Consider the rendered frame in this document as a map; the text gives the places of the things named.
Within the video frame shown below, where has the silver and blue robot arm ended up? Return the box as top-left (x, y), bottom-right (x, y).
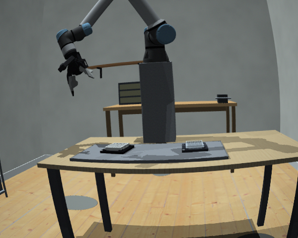
top-left (56, 0), bottom-right (176, 72)

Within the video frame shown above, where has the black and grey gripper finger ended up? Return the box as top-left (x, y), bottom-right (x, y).
top-left (67, 71), bottom-right (78, 96)
top-left (76, 61), bottom-right (94, 78)

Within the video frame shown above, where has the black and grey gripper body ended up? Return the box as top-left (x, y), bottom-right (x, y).
top-left (64, 50), bottom-right (88, 75)

